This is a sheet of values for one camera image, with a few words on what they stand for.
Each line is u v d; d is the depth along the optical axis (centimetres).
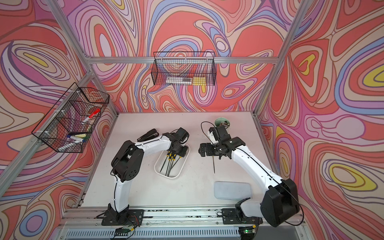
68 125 74
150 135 102
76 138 70
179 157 94
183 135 81
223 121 98
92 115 77
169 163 92
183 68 99
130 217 72
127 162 53
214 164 92
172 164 91
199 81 91
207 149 70
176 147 81
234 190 80
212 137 68
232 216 72
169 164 91
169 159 93
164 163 92
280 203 40
